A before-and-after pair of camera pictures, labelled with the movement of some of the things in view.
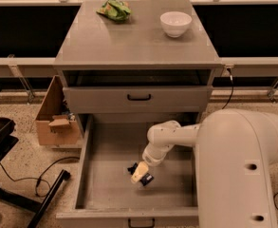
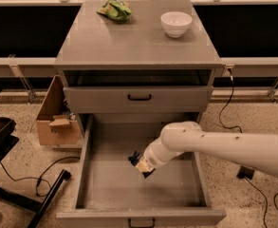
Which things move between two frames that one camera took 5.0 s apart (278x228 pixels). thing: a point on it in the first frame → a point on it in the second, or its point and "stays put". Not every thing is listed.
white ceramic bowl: (176, 23) stays put
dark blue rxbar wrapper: (147, 178) → (134, 158)
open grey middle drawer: (106, 197) stays put
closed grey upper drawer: (137, 99) stays put
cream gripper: (151, 158) → (153, 158)
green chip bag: (119, 10) stays put
